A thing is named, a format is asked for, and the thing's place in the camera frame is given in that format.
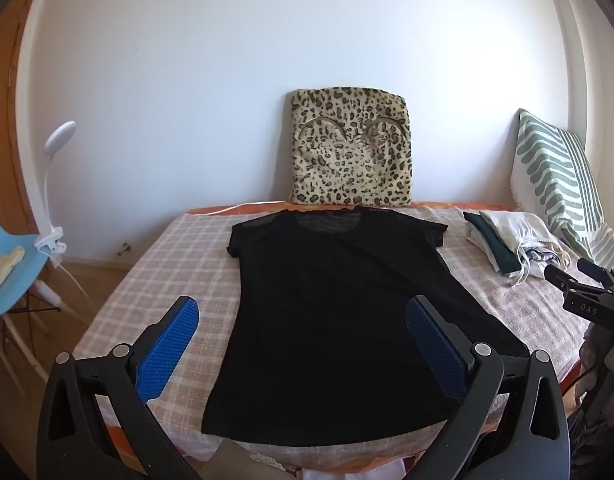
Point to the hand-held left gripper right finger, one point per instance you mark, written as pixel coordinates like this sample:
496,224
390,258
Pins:
437,350

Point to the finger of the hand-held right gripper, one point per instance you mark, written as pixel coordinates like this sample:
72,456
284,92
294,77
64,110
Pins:
594,269
562,276

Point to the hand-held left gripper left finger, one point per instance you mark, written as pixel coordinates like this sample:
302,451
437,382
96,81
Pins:
169,345

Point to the black t-shirt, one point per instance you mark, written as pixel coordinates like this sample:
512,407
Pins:
332,320

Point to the white folded cloth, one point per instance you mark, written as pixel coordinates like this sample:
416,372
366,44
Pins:
517,240

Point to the dark green folded cloth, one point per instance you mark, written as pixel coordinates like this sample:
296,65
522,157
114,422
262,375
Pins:
502,252

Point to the plaid beige blanket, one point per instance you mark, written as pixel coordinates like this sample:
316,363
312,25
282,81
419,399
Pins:
192,265

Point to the green striped white pillow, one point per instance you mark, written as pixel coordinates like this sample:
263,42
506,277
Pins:
554,180

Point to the light blue chair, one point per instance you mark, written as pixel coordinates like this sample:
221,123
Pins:
12,265

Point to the cream object on chair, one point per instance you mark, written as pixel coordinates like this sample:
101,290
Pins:
2,267

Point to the white clip-on lamp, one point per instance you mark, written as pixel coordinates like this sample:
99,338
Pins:
54,180

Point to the leopard print cushion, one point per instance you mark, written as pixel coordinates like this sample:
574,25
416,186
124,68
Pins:
352,147

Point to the wooden door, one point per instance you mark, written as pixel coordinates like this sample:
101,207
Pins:
9,125

